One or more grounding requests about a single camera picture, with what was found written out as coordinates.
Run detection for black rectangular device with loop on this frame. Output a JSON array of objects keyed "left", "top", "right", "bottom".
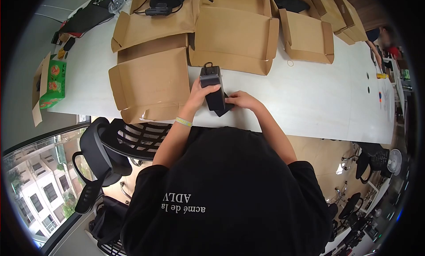
[{"left": 199, "top": 62, "right": 226, "bottom": 111}]

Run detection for black laptop bag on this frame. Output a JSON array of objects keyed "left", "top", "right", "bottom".
[{"left": 58, "top": 3, "right": 115, "bottom": 37}]

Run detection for open empty cardboard box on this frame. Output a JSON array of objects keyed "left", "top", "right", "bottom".
[{"left": 188, "top": 0, "right": 280, "bottom": 76}]

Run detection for black device with cables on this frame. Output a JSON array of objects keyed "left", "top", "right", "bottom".
[{"left": 133, "top": 0, "right": 214, "bottom": 17}]

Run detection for person's left thumb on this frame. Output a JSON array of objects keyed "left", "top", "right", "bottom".
[{"left": 203, "top": 84, "right": 222, "bottom": 96}]

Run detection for person's body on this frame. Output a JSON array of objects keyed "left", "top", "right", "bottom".
[{"left": 121, "top": 126, "right": 333, "bottom": 256}]

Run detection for green snack carton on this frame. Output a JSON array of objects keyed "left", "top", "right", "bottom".
[{"left": 32, "top": 52, "right": 67, "bottom": 127}]

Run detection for person's right fingers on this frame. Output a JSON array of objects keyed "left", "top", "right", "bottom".
[{"left": 225, "top": 91, "right": 241, "bottom": 107}]

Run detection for window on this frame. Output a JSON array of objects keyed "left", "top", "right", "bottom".
[{"left": 2, "top": 123, "right": 92, "bottom": 248}]

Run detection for black mesh office chair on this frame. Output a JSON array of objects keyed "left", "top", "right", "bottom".
[{"left": 72, "top": 117, "right": 173, "bottom": 215}]

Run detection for stack of closed cardboard boxes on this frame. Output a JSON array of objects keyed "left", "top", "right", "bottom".
[{"left": 307, "top": 0, "right": 369, "bottom": 46}]

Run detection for clear plastic cup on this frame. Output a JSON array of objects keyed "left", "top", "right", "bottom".
[{"left": 108, "top": 0, "right": 126, "bottom": 14}]

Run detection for open flat cardboard box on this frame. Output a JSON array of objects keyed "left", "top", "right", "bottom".
[{"left": 108, "top": 33, "right": 192, "bottom": 125}]

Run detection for open cardboard box with cables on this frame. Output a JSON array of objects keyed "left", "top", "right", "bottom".
[{"left": 110, "top": 0, "right": 200, "bottom": 53}]

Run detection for person's left hand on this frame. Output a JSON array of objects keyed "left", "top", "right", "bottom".
[{"left": 181, "top": 78, "right": 222, "bottom": 122}]

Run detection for white floor fan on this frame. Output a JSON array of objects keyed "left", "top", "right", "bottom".
[{"left": 386, "top": 149, "right": 403, "bottom": 176}]

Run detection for person's right hand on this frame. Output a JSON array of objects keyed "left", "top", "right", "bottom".
[{"left": 225, "top": 90, "right": 264, "bottom": 112}]

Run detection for black curved item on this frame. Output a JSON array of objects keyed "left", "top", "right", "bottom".
[{"left": 272, "top": 0, "right": 311, "bottom": 14}]

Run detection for black pouch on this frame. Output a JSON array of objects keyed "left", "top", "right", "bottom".
[{"left": 214, "top": 92, "right": 236, "bottom": 117}]

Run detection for black backpack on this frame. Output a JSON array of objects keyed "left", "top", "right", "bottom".
[{"left": 88, "top": 196, "right": 131, "bottom": 255}]

